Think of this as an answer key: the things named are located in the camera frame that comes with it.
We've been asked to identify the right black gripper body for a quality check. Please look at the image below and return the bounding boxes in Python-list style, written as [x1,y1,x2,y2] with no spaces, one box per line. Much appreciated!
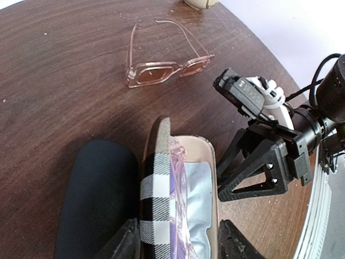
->
[248,120,314,186]

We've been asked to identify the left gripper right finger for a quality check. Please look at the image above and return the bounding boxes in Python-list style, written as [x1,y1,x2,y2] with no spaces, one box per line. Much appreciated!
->
[218,220,265,259]

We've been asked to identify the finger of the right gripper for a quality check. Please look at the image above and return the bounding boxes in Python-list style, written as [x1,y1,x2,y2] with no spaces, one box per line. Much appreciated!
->
[218,141,291,202]
[217,129,266,186]

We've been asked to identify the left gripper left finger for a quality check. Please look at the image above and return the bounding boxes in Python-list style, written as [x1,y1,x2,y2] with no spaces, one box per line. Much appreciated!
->
[109,219,140,259]

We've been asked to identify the black glasses case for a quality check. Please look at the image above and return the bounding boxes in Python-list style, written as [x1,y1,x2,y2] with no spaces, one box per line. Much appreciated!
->
[54,140,140,258]

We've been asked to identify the blue cleaning cloth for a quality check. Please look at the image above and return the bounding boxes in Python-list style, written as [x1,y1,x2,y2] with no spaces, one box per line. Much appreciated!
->
[184,162,212,258]

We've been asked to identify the tan glasses case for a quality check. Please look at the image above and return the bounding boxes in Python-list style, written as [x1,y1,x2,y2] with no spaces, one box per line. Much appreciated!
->
[139,116,218,258]

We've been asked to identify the pink thin frame glasses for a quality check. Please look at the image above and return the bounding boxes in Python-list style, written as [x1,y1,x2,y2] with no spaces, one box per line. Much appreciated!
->
[169,137,197,258]

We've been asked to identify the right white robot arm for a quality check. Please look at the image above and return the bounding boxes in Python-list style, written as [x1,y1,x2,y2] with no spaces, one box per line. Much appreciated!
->
[213,53,344,202]

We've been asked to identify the white ceramic bowl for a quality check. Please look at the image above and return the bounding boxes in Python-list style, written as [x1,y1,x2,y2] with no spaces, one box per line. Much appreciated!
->
[184,0,220,10]

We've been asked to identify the front aluminium rail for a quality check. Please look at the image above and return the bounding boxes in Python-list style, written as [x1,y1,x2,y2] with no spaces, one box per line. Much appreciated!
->
[293,147,344,258]

